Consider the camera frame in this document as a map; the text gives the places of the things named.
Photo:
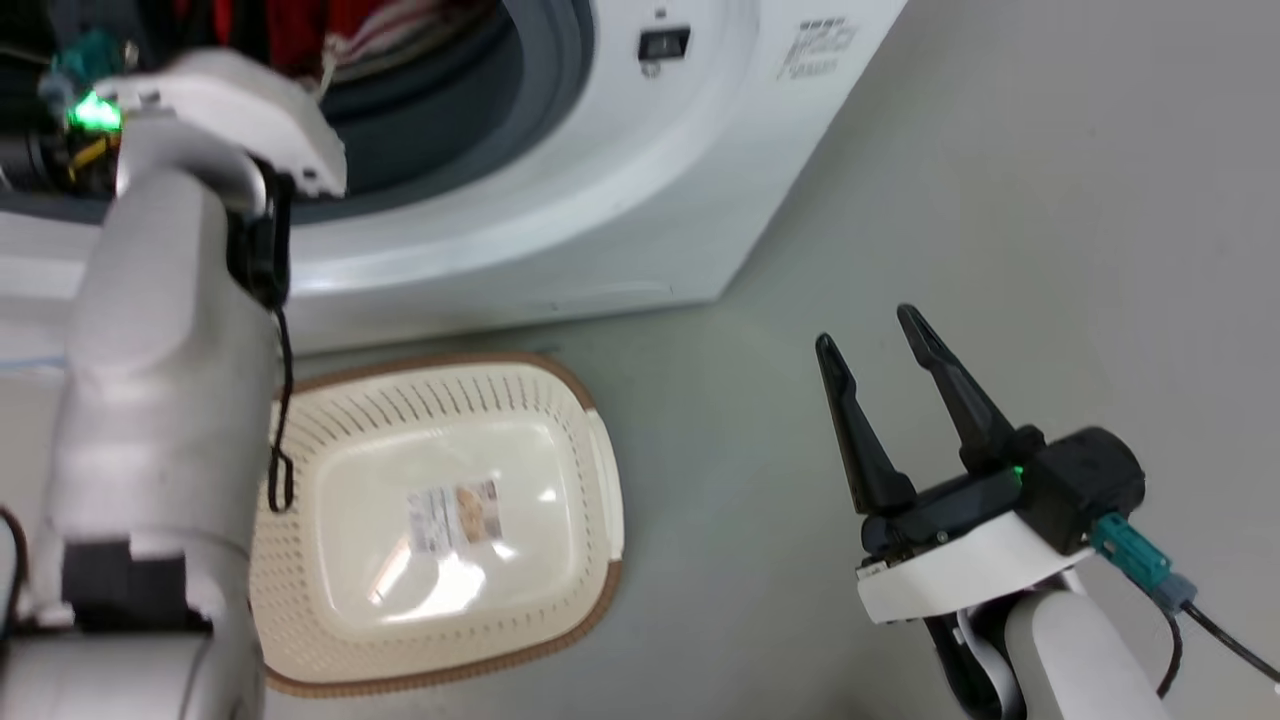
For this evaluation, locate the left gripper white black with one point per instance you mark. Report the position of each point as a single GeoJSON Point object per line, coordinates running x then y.
{"type": "Point", "coordinates": [230, 100]}

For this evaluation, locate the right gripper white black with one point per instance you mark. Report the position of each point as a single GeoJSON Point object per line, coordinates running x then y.
{"type": "Point", "coordinates": [1000, 540]}

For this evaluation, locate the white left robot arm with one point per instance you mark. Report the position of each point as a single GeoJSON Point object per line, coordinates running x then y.
{"type": "Point", "coordinates": [150, 400]}

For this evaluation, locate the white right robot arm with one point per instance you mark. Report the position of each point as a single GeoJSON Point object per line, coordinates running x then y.
{"type": "Point", "coordinates": [1070, 660]}

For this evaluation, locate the white front-load washing machine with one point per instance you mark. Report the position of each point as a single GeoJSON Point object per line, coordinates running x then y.
{"type": "Point", "coordinates": [600, 200]}

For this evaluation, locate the cream plastic laundry basket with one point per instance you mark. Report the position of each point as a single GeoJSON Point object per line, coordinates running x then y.
{"type": "Point", "coordinates": [450, 440]}

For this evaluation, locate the red garment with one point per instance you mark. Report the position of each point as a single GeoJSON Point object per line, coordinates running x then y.
{"type": "Point", "coordinates": [300, 25]}

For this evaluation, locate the white red striped cloth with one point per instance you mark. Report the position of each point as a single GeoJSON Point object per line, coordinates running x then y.
{"type": "Point", "coordinates": [400, 35]}

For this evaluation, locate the paper label sticker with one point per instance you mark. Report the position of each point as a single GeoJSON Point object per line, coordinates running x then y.
{"type": "Point", "coordinates": [455, 515]}

